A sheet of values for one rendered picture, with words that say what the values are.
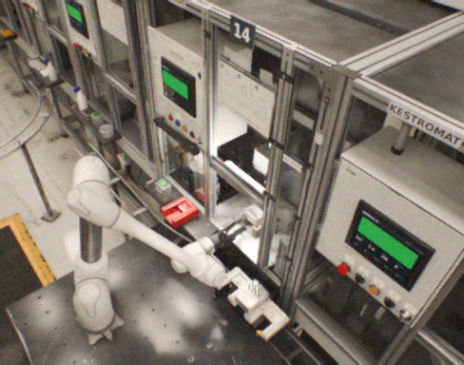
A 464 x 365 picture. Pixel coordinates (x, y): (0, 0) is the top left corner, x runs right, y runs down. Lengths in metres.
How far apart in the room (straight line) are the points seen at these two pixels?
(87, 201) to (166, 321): 0.85
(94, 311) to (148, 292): 0.37
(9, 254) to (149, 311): 1.65
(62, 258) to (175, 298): 1.41
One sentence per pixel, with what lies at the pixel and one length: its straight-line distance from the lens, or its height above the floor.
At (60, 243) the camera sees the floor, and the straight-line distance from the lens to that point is 3.46.
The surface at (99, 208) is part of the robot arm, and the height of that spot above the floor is 1.47.
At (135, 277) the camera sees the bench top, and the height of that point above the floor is 0.68.
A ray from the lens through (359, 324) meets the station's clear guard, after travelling 1.72.
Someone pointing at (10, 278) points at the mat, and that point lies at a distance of 3.37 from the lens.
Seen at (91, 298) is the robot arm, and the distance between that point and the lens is 1.93.
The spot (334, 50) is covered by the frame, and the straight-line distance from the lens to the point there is 1.34.
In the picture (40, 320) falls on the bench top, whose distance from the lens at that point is 2.28.
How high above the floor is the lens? 2.54
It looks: 43 degrees down
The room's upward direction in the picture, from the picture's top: 2 degrees clockwise
